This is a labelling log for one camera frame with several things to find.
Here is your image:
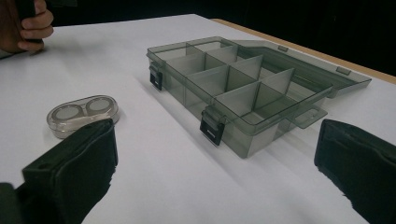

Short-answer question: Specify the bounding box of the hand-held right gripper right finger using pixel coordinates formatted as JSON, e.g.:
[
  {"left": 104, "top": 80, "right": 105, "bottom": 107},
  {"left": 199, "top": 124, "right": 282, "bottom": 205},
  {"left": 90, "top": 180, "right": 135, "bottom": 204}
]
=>
[{"left": 313, "top": 119, "right": 396, "bottom": 224}]

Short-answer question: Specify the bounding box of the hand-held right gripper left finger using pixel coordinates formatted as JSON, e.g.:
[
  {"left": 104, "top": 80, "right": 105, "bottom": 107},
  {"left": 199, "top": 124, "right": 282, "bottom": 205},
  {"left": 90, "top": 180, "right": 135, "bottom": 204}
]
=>
[{"left": 16, "top": 118, "right": 119, "bottom": 224}]

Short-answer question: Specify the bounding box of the clear contact lens case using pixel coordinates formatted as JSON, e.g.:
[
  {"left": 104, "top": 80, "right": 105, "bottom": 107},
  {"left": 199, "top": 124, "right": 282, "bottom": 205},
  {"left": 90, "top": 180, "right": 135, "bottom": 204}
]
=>
[{"left": 46, "top": 94, "right": 120, "bottom": 140}]

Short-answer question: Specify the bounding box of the grey transparent compartment box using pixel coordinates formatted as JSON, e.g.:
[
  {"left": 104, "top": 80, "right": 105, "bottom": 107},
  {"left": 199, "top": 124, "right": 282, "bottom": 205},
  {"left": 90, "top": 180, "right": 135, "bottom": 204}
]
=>
[{"left": 146, "top": 35, "right": 373, "bottom": 160}]

